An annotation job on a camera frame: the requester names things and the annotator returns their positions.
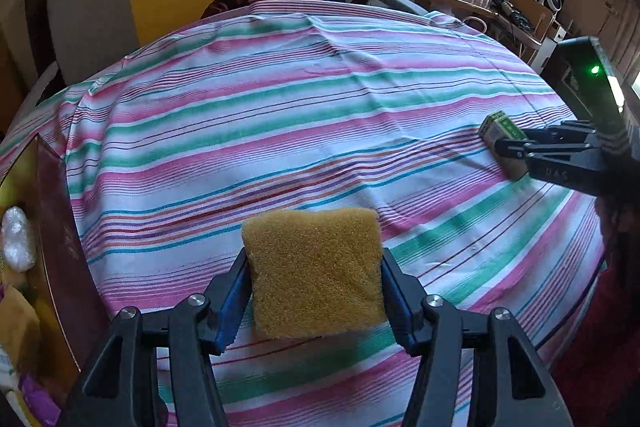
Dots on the purple packet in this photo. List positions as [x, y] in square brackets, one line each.
[37, 399]

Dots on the striped bed sheet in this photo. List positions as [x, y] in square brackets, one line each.
[300, 107]

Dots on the red blanket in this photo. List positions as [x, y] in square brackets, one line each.
[600, 347]

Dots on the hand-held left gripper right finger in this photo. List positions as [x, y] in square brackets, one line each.
[406, 329]

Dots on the yellow sponge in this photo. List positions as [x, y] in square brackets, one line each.
[315, 272]
[20, 327]

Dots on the wooden folding chair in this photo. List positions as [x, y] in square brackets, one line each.
[525, 7]

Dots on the white plastic-wrapped item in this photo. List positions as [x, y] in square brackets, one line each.
[17, 237]

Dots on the pale green white packet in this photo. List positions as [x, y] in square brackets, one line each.
[6, 369]

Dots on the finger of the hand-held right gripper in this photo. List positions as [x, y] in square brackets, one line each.
[560, 169]
[565, 129]

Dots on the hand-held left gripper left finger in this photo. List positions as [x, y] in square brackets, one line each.
[231, 307]

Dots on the green box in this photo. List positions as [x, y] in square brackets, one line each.
[495, 127]

